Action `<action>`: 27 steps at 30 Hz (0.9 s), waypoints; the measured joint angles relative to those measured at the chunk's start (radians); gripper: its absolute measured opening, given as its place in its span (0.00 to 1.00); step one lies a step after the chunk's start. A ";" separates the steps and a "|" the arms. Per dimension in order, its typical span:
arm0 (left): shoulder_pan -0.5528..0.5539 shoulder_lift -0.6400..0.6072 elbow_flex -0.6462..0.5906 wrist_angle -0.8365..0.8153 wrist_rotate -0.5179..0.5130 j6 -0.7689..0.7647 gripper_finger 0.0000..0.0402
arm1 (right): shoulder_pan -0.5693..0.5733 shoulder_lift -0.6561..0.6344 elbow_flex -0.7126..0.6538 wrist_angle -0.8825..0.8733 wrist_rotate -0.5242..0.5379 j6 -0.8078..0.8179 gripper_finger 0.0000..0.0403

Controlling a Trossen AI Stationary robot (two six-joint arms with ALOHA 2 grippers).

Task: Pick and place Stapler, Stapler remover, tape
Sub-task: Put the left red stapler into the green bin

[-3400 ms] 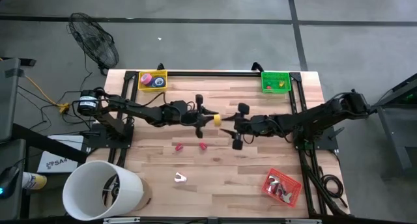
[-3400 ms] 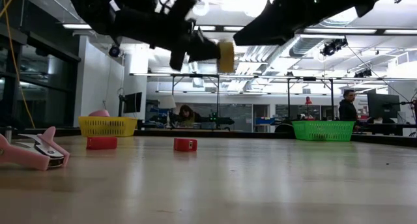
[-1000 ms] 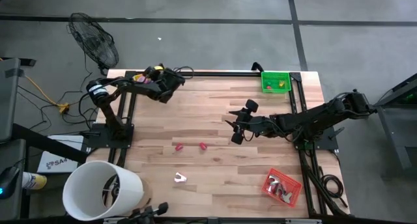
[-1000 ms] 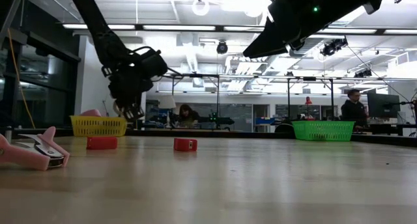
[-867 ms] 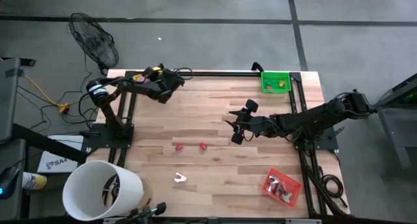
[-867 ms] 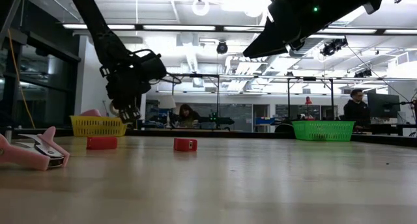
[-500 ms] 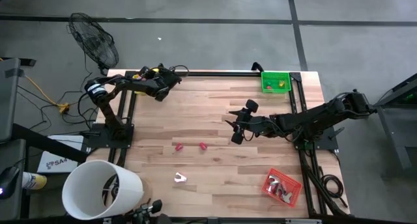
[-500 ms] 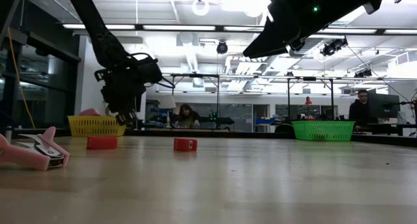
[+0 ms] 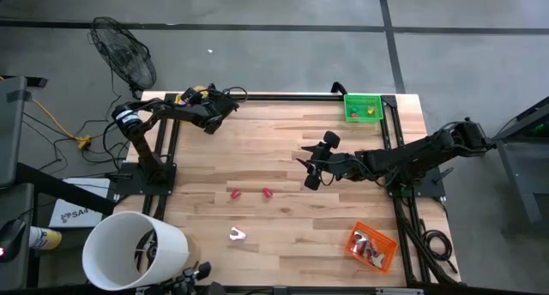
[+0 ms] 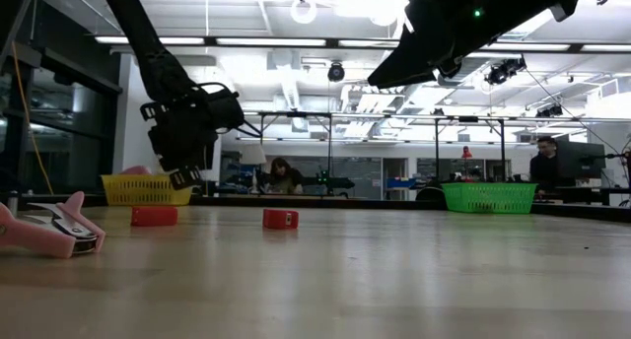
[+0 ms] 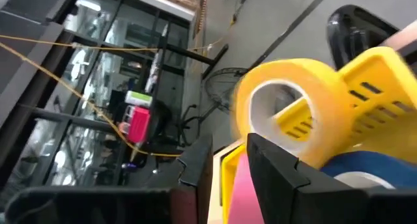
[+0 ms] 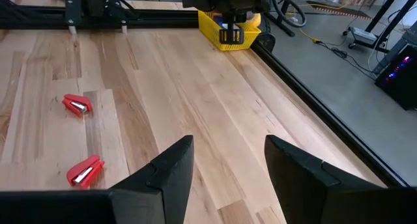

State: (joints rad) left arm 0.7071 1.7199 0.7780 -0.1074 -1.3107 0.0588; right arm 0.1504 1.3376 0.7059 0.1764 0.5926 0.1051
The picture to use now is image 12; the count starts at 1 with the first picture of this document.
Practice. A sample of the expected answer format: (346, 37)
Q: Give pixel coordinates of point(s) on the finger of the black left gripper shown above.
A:
(232, 36)

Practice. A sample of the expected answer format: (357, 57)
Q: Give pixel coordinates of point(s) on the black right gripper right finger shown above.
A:
(303, 191)

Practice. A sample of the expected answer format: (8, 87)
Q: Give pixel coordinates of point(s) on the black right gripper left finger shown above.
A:
(172, 185)

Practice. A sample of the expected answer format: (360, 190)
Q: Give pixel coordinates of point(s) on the red mini stapler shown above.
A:
(85, 172)
(77, 105)

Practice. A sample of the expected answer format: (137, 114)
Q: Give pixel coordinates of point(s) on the yellow plastic basket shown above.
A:
(211, 32)

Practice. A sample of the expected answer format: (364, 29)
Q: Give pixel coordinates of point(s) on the black floor fan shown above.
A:
(277, 6)

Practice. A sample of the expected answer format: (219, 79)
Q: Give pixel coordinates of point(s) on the grey power box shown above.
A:
(361, 35)

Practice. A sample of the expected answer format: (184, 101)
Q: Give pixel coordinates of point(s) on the black lit computer tower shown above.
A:
(400, 84)

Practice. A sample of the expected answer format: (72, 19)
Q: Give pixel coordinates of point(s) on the black aluminium table frame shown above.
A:
(156, 19)

